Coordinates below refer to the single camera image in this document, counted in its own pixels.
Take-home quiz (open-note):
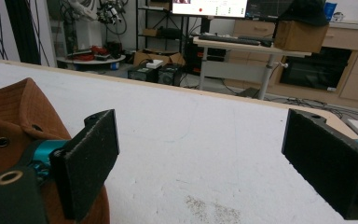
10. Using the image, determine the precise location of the black computer case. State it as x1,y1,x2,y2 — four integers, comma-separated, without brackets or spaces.
127,63,184,87

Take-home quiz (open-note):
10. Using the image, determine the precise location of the wooden cabinet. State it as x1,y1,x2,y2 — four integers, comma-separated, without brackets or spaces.
227,19,358,110

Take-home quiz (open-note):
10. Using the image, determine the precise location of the open cardboard box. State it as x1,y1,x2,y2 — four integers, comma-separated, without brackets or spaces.
132,49,186,67

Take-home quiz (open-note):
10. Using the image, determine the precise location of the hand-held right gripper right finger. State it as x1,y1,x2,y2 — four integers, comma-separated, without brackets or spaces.
281,108,358,221

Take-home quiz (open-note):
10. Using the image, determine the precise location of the round white table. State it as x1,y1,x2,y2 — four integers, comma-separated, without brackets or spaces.
56,54,127,70

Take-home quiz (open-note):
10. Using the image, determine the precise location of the black metal shelf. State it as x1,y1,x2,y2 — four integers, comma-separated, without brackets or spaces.
135,0,190,54

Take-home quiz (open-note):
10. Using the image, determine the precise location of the dark green strap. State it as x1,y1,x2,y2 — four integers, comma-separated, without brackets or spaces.
0,166,49,224

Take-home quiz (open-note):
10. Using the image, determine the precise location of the white standing desk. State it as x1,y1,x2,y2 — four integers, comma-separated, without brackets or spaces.
192,36,312,101

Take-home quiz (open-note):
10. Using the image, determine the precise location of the computer monitor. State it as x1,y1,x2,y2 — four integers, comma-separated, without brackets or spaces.
172,0,249,19

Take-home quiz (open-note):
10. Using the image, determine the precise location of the black bucket hat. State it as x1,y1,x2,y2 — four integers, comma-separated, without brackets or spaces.
279,0,330,27

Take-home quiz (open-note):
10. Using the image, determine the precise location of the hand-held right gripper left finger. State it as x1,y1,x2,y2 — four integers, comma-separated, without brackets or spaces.
31,108,120,222

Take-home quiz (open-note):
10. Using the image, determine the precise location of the black keyboard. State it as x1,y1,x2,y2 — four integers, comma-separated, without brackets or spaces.
198,33,274,48

